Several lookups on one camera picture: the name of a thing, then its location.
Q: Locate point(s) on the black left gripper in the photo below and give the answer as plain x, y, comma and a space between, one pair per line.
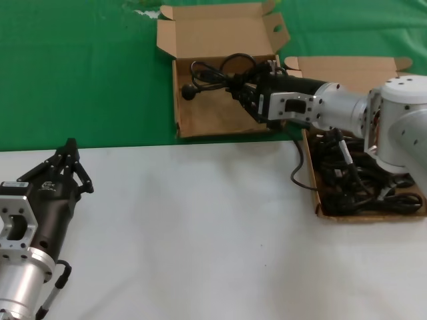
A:
50, 213

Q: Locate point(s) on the green table cloth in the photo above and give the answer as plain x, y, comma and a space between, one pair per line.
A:
83, 66

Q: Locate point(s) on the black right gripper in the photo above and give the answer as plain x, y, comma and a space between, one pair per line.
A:
293, 85

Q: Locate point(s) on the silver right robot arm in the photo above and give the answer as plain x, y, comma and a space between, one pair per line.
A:
340, 103

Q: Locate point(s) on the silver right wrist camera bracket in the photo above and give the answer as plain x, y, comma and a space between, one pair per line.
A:
280, 106

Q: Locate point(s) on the cardboard box with intact rim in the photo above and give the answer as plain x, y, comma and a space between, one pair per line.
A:
350, 70

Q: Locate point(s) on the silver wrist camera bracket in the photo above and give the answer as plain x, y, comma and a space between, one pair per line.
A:
280, 106
20, 206

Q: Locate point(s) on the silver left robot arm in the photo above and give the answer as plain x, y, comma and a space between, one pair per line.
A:
20, 283

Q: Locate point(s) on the cardboard box with torn rim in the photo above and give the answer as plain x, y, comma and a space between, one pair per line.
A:
213, 116

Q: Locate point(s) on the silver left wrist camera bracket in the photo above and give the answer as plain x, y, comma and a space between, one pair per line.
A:
20, 206

